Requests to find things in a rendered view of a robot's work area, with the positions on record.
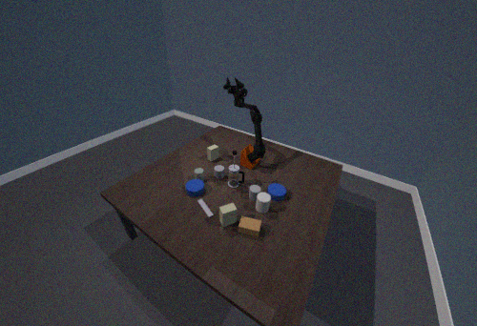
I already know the grey flat bar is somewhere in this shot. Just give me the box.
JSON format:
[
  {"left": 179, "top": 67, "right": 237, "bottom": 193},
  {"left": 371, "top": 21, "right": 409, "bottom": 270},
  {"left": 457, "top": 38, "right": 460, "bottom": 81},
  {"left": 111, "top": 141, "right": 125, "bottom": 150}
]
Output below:
[{"left": 198, "top": 199, "right": 213, "bottom": 217}]

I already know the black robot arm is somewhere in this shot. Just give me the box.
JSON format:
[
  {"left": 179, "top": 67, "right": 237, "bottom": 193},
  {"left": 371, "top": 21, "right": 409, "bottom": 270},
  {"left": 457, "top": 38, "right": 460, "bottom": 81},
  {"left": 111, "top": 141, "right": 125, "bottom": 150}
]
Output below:
[{"left": 234, "top": 89, "right": 266, "bottom": 163}]

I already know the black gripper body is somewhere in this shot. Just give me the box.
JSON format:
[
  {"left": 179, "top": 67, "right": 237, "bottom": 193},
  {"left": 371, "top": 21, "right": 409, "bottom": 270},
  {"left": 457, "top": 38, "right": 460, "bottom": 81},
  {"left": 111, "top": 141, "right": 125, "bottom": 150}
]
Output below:
[{"left": 223, "top": 84, "right": 244, "bottom": 94}]

